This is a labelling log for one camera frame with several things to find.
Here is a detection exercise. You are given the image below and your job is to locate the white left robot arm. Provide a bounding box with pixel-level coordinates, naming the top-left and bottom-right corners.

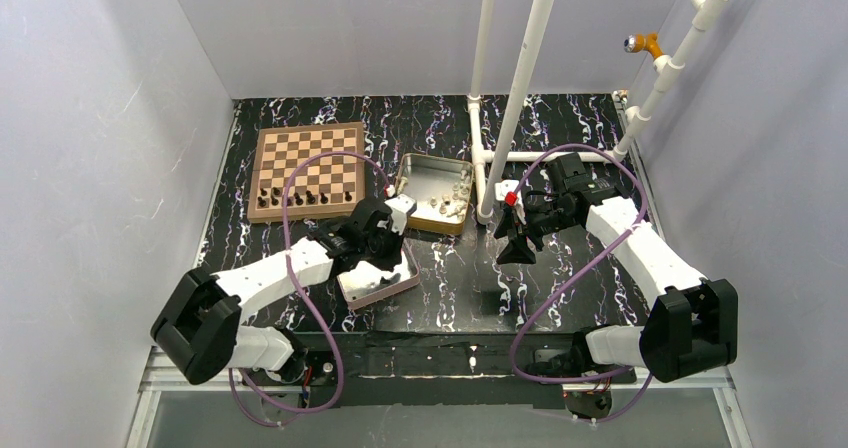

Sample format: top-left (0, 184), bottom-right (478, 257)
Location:
top-left (150, 195), bottom-right (417, 385)

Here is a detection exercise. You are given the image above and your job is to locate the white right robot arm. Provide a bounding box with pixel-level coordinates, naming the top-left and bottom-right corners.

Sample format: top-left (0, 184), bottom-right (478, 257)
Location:
top-left (495, 153), bottom-right (739, 383)

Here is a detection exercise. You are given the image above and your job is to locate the white chess pieces cluster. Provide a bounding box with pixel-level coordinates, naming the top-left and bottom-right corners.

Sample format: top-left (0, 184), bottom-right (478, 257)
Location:
top-left (427, 169), bottom-right (473, 218)

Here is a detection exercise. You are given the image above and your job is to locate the wooden chess board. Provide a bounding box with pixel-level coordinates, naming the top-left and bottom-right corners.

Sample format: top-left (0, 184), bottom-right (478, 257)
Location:
top-left (247, 122), bottom-right (365, 223)

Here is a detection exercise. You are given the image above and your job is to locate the pink-rimmed silver tin tray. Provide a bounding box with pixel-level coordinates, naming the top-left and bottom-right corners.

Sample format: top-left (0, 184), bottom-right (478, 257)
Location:
top-left (336, 242), bottom-right (420, 311)

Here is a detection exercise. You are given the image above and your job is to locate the gold-rimmed tin tray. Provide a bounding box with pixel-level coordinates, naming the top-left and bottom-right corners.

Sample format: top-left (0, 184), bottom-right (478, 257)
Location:
top-left (395, 153), bottom-right (474, 236)

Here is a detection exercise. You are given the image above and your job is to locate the white PVC pipe frame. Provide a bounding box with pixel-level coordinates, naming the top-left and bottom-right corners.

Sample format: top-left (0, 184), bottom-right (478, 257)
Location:
top-left (467, 0), bottom-right (730, 224)

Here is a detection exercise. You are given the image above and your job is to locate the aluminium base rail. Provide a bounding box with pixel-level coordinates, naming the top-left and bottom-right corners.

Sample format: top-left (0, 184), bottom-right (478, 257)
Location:
top-left (127, 345), bottom-right (752, 447)

